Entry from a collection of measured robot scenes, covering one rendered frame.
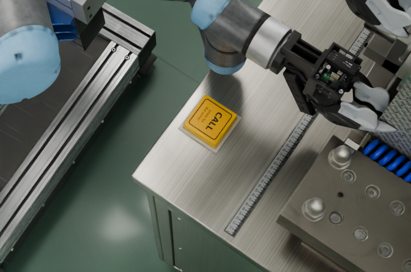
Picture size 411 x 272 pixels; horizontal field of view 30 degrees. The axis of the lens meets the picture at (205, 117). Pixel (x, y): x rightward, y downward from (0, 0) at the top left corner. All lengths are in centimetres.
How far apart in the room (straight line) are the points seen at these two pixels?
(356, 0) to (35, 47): 42
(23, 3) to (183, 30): 142
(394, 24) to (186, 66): 142
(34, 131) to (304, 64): 113
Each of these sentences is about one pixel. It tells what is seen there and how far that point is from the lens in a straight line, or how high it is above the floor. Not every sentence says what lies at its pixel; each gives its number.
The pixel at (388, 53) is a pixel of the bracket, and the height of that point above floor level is 115.
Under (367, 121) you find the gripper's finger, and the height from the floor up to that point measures 111.
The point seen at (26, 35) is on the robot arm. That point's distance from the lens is 104.
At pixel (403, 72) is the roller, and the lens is 107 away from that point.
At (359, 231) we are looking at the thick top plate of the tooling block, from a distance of 123.
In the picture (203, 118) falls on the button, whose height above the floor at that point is 92.
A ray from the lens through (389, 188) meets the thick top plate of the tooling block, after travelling 125.
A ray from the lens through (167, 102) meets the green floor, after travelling 235.
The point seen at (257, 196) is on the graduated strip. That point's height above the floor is 90.
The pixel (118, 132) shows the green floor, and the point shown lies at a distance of 233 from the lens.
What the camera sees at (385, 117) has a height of 111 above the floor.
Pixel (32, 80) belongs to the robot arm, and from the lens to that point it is 107.
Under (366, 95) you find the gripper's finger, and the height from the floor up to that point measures 110.
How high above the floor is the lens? 220
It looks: 71 degrees down
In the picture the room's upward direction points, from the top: 5 degrees clockwise
